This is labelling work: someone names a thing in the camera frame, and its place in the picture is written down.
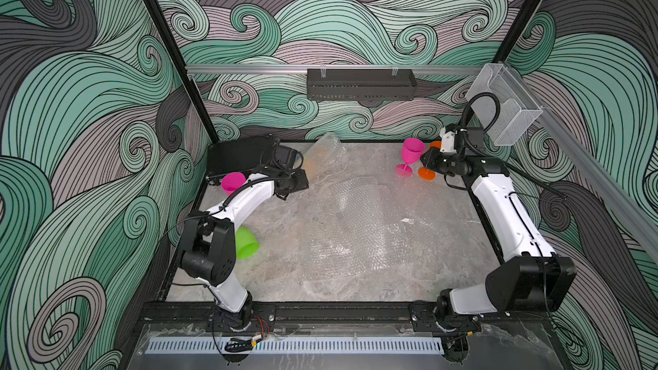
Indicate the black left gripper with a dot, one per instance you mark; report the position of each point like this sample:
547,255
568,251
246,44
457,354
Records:
302,182

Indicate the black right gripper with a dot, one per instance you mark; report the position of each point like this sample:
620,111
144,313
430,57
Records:
429,162

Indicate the pink wine glass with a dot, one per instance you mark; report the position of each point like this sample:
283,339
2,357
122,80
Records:
412,150
232,182

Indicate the bubble green glass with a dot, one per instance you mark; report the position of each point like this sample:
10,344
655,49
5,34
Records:
246,243

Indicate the bubble yellow glass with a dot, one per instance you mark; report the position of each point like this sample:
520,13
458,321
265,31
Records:
326,151

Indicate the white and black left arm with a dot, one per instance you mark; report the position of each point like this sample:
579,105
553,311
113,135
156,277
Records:
207,249

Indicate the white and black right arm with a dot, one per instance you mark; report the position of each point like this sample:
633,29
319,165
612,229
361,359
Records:
532,277

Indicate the black ribbed case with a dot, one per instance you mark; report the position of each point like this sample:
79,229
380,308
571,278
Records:
241,156

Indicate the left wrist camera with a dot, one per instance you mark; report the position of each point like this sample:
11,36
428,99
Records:
287,158

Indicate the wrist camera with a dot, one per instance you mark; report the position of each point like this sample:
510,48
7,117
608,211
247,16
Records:
287,158
469,141

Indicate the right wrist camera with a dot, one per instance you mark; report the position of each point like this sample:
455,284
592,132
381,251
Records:
469,141

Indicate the clear acrylic wall bin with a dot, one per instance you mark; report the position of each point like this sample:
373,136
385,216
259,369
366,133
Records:
519,108

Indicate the black wall tray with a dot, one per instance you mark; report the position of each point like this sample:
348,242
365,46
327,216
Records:
361,85

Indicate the white slotted cable duct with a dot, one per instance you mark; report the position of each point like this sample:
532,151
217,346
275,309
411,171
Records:
301,345

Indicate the aluminium right rail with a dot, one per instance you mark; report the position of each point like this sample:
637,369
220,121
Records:
603,146

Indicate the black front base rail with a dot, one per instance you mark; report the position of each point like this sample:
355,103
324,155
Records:
282,316

